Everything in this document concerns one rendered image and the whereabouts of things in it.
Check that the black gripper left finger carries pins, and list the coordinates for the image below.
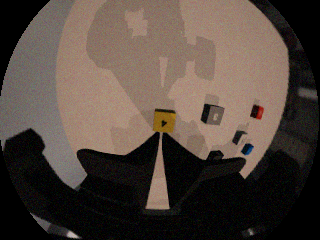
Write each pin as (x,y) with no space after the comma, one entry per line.
(134,169)

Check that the red block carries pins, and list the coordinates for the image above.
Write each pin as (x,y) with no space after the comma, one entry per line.
(257,112)

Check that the yellow block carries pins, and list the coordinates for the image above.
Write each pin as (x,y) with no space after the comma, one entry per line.
(163,120)

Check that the blue block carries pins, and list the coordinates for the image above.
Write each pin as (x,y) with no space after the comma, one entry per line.
(247,148)

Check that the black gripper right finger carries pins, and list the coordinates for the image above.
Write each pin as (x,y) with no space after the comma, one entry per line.
(185,171)

